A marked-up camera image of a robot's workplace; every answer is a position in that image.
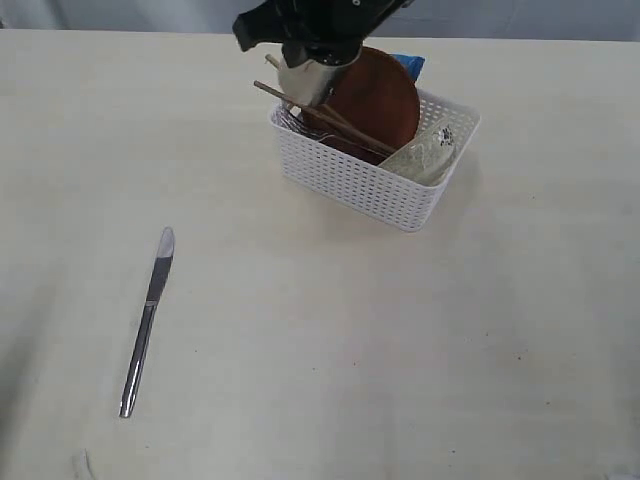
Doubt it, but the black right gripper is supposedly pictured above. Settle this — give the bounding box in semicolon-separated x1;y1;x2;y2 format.
233;0;412;52

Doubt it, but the stainless steel cup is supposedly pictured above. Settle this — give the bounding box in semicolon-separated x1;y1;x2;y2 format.
277;42;362;106

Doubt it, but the silver metal fork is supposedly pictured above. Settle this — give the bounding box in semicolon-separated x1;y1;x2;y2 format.
270;102;348;142

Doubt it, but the silver table knife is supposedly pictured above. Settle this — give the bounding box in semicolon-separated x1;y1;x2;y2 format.
119;227;175;419

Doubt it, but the upper wooden chopstick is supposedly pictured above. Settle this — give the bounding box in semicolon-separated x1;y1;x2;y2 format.
254;54;395;156

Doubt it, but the wooden chopstick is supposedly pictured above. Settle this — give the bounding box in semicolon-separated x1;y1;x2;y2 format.
253;80;395;155
254;54;395;156

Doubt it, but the lower wooden chopstick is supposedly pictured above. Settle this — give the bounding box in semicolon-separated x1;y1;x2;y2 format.
253;80;395;155

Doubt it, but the brown round wooden plate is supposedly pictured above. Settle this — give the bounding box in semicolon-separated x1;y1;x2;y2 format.
309;47;421;165

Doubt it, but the blue snack packet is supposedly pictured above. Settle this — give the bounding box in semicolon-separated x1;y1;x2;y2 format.
392;53;426;82

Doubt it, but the white ceramic bowl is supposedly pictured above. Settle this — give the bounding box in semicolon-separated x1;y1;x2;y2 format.
379;117;457;186

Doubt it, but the white plastic woven basket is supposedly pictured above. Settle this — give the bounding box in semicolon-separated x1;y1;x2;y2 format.
269;90;481;232

